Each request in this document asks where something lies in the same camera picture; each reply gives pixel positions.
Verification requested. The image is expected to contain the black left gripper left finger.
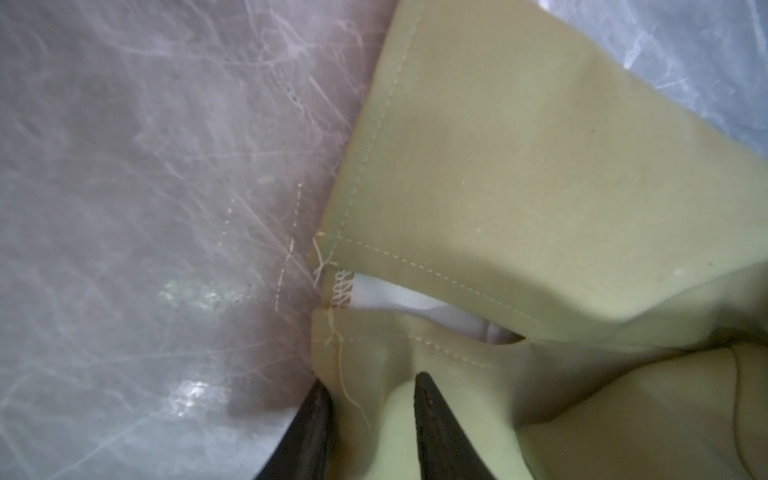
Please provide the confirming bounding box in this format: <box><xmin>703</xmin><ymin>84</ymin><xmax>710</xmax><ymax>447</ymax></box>
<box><xmin>255</xmin><ymin>380</ymin><xmax>333</xmax><ymax>480</ymax></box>

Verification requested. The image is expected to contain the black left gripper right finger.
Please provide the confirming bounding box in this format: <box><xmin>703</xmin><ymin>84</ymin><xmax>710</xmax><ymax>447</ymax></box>
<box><xmin>414</xmin><ymin>372</ymin><xmax>495</xmax><ymax>480</ymax></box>

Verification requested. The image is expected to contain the olive green ruffled skirt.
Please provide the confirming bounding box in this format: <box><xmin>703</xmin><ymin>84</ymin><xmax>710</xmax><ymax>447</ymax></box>
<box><xmin>311</xmin><ymin>1</ymin><xmax>767</xmax><ymax>479</ymax></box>

